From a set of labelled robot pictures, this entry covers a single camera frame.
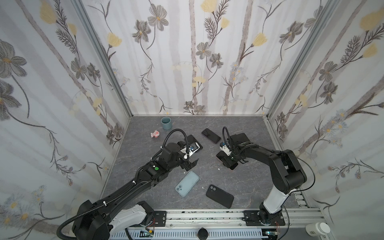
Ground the black smartphone centre back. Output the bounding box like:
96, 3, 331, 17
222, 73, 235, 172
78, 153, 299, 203
202, 128, 221, 144

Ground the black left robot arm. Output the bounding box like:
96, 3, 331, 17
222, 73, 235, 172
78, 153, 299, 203
56, 129, 203, 240

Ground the black smartphone far right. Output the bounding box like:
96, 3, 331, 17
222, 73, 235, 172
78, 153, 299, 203
231, 133, 250, 146

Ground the black knob on rail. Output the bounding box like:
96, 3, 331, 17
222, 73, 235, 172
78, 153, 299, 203
197, 228, 209, 240

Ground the black phone case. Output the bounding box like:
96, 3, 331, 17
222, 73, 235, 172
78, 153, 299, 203
206, 185, 234, 209

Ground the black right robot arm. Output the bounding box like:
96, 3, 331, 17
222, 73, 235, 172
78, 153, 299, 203
217, 127, 307, 226

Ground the teal ceramic cup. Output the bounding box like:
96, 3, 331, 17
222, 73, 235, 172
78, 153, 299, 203
161, 117, 172, 131

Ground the light blue phone case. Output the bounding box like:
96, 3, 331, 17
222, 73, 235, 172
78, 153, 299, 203
175, 172, 200, 197

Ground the black smartphone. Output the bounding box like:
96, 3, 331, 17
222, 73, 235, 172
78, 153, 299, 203
202, 128, 221, 144
231, 133, 250, 146

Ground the purple-edged smartphone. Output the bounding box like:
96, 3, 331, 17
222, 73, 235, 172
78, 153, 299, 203
216, 150, 239, 171

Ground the pink pig figurine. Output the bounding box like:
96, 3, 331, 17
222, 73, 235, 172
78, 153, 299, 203
151, 131, 160, 138

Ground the blue-edged smartphone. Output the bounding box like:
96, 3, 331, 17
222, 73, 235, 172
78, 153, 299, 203
187, 135, 203, 155

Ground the white cylinder device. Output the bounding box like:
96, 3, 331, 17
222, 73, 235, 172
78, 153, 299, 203
306, 222, 331, 237

